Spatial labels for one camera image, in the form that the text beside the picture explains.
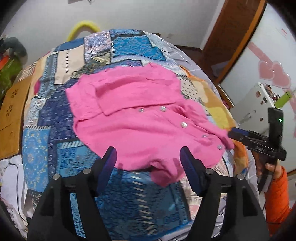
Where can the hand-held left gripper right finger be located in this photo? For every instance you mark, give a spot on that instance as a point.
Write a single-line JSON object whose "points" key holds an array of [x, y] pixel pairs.
{"points": [[188, 166]]}

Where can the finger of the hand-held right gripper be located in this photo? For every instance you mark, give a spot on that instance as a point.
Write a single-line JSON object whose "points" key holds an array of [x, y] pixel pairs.
{"points": [[237, 137], [238, 132]]}

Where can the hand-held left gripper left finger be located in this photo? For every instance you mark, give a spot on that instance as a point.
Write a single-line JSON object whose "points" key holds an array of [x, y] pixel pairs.
{"points": [[108, 162]]}

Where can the pink knit cardigan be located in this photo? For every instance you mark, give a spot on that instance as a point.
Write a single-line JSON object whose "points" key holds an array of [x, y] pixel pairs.
{"points": [[129, 111]]}

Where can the person's right forearm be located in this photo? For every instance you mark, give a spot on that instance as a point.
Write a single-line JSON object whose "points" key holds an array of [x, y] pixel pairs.
{"points": [[277, 204]]}

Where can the person's right hand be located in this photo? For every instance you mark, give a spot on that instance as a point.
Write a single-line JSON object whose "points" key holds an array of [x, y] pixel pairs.
{"points": [[270, 167]]}

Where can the green plastic piece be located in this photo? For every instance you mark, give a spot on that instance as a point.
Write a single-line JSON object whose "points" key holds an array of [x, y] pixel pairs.
{"points": [[284, 98]]}

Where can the white electrical box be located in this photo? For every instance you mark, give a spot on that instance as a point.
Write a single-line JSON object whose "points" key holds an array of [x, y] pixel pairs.
{"points": [[254, 104]]}

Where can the patchwork printed blanket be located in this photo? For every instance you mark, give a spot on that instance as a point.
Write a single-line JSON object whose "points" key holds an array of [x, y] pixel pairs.
{"points": [[129, 208]]}

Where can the small red label sticker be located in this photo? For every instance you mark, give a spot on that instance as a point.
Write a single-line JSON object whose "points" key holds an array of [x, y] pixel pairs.
{"points": [[283, 31]]}

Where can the white printed cloth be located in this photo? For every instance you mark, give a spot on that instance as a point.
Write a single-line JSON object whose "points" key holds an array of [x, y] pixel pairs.
{"points": [[9, 185]]}

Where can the wooden board with flower cutouts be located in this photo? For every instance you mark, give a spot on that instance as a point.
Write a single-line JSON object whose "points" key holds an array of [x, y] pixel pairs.
{"points": [[11, 120]]}

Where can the yellow foam tube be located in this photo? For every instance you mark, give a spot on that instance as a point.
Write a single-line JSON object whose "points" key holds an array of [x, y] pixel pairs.
{"points": [[83, 23]]}

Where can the orange box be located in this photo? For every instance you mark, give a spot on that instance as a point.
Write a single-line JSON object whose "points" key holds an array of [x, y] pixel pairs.
{"points": [[4, 60]]}

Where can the grey plush toy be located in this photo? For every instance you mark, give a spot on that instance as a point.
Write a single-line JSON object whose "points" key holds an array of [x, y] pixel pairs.
{"points": [[16, 45]]}

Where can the pink heart wall sticker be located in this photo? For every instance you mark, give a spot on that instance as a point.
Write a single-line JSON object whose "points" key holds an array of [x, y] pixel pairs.
{"points": [[277, 71]]}

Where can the wooden door frame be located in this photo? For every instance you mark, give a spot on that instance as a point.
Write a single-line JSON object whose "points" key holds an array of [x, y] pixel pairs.
{"points": [[231, 34]]}

